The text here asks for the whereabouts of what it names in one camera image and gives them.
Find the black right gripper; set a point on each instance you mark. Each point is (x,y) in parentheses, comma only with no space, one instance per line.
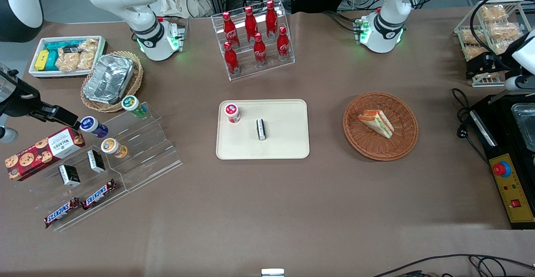
(21,103)

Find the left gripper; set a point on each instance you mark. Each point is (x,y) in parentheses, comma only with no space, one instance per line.
(490,62)

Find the triangle sandwich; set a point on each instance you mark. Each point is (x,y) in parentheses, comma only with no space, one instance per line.
(378,122)

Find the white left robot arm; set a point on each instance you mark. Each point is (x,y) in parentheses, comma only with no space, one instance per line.
(401,1)

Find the aluminium foil tray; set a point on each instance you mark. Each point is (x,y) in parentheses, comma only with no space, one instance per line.
(108,78)

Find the light wicker basket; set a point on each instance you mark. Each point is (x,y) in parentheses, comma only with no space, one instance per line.
(136,80)

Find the brown wicker basket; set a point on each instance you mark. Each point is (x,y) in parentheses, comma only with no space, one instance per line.
(376,147)

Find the beige plastic tray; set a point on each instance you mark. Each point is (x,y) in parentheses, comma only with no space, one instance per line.
(284,143)

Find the clear bag of rice crackers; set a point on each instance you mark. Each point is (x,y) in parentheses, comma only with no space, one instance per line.
(493,13)
(503,46)
(474,52)
(469,37)
(503,30)

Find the purple lid jar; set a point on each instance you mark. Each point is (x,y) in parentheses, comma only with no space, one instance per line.
(92,126)

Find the red Walkers cookie box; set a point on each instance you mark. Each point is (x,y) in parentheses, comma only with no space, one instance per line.
(42,153)

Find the white plastic bin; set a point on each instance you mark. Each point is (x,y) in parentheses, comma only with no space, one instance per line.
(37,73)

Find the yellow snack pack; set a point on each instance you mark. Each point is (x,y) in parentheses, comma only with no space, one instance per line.
(42,59)

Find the small black box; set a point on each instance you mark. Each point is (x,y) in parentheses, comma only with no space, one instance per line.
(261,129)
(69,176)
(96,161)

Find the orange lid jar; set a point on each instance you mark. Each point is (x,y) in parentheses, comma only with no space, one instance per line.
(113,147)

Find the teal snack pack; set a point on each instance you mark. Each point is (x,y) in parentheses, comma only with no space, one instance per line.
(53,46)

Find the steel pan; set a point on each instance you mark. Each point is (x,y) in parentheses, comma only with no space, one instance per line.
(524,126)

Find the green lid jar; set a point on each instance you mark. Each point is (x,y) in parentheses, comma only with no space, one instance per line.
(133,105)

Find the black machine with yellow panel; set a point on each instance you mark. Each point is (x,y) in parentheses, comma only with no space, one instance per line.
(497,143)

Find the Snickers bar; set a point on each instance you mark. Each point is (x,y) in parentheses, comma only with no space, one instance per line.
(99,194)
(62,212)

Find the clear acrylic stepped display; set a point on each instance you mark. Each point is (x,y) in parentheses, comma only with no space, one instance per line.
(146,151)

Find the red emergency stop button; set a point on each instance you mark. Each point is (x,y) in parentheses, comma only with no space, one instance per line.
(501,169)

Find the red lid white jar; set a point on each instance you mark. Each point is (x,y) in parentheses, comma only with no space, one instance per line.
(232,112)

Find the red cola bottle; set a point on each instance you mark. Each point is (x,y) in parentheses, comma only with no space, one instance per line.
(250,24)
(230,28)
(271,18)
(283,45)
(260,51)
(231,59)

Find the clear acrylic bottle rack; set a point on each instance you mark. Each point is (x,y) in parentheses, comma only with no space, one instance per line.
(267,68)

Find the small silver device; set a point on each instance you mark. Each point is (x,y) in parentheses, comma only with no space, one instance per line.
(272,273)

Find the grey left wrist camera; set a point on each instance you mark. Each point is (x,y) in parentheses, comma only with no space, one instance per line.
(518,84)

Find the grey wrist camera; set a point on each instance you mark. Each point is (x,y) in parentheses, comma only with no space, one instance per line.
(518,84)
(7,135)

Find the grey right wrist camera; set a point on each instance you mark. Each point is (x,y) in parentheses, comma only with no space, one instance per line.
(7,135)

